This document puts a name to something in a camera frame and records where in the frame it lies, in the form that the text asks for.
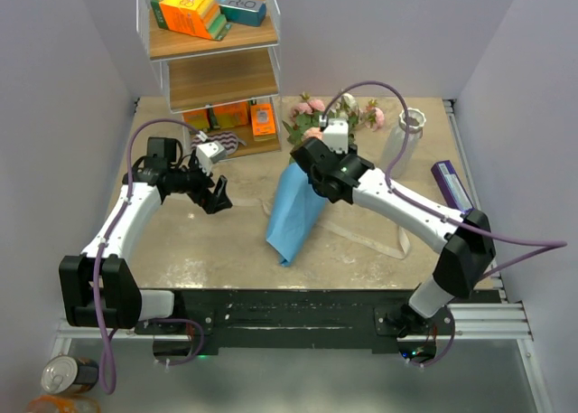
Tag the orange box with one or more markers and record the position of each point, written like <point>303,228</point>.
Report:
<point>197,118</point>
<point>232,115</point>

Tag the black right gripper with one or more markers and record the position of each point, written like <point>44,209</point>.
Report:
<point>341,157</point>

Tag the artificial pink flower bouquet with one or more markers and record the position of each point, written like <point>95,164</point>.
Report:
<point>304,117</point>

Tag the teal box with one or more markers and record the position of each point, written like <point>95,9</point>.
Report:
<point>247,12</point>

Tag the orange sponge pack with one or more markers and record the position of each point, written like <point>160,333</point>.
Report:
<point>198,18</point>

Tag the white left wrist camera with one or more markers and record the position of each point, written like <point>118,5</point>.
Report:
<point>209,154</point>

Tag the striped purple white sponge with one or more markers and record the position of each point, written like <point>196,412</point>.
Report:
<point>228,139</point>

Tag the tin can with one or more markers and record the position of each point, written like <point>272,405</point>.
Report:
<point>69,375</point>

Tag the purple box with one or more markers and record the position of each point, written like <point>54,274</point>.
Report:
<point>451,187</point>

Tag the orange packet right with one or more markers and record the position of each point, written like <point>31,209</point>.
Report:
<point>263,122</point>

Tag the orange plastic container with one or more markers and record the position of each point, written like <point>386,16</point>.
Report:
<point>57,404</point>

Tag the orange box left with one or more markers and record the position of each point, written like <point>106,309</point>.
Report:
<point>197,118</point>

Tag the blue wrapping paper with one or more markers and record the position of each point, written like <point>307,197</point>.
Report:
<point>296,209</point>

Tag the orange box middle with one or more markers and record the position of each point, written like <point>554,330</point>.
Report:
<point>232,115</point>

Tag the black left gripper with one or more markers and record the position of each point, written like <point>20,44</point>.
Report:
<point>219,199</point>

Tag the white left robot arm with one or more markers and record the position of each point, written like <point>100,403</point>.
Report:
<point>97,285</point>

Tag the white wire wooden shelf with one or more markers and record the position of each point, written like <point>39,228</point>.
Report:
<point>197,73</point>

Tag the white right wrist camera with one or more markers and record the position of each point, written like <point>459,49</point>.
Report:
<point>335,134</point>

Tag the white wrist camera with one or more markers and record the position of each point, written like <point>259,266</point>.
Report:
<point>335,134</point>
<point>209,154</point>

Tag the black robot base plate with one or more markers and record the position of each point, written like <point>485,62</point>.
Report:
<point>363,319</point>

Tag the white ribbed vase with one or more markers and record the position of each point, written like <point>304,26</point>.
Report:
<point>401,144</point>

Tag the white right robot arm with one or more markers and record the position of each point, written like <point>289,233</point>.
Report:
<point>462,242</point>

